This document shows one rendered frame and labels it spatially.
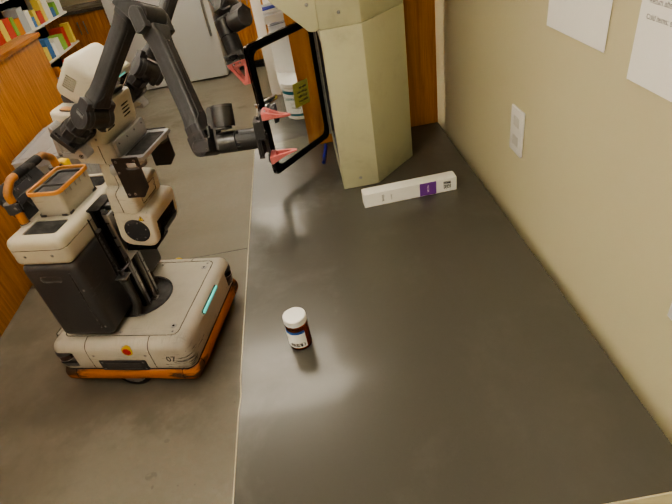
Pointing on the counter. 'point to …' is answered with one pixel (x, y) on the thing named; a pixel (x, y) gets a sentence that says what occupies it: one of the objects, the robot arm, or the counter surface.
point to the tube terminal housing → (366, 86)
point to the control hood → (303, 13)
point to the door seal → (262, 95)
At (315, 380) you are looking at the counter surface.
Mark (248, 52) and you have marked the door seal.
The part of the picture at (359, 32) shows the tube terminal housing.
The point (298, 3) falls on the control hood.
